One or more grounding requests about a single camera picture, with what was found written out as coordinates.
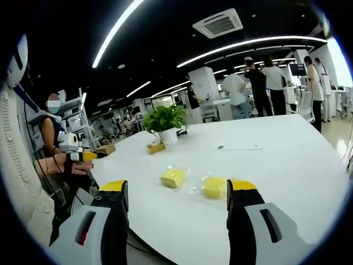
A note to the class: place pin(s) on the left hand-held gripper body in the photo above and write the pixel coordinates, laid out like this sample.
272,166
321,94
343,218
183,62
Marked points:
70,140

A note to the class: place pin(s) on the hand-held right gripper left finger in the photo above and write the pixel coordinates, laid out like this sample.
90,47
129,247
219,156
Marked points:
110,220

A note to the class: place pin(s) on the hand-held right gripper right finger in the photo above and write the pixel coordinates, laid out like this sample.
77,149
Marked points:
242,220

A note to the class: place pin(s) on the small clear plastic piece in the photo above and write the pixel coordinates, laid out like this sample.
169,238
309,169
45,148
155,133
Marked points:
213,187

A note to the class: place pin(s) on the dark yellow silicone block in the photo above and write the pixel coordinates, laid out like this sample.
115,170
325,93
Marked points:
157,149

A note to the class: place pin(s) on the person's left hand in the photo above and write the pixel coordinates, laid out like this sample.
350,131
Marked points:
80,167

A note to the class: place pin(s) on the brown cardboard box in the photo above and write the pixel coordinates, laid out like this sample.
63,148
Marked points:
106,149

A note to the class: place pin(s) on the white storage shelf rack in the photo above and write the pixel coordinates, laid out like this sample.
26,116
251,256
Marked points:
75,116

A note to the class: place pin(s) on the person's cream knit sweater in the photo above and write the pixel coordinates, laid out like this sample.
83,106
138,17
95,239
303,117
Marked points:
19,171

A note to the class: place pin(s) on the white table socket panel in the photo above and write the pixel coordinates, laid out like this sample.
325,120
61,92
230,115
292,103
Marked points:
237,148

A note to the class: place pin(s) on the short ceiling light strip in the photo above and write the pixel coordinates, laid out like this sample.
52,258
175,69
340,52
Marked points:
138,89

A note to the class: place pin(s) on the green plant in white pot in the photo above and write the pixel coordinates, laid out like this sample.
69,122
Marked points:
165,118

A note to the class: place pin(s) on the white worn chest device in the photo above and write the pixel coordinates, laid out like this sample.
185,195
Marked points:
18,63

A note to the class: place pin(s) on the small black device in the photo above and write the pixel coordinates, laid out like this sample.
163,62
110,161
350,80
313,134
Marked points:
182,132

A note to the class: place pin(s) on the long ceiling light strip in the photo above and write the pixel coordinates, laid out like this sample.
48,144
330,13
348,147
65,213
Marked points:
115,33

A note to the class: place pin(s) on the white office chair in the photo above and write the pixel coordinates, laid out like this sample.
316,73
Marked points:
306,106

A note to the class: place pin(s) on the white square column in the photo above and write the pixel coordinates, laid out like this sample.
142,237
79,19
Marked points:
204,82

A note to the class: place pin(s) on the monitor screen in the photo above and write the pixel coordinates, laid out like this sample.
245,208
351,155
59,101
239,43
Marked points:
298,69

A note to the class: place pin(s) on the curved ceiling light strip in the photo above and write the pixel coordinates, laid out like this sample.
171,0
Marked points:
248,45

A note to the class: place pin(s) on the ceiling air conditioner vent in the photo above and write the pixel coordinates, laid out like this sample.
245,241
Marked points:
218,23

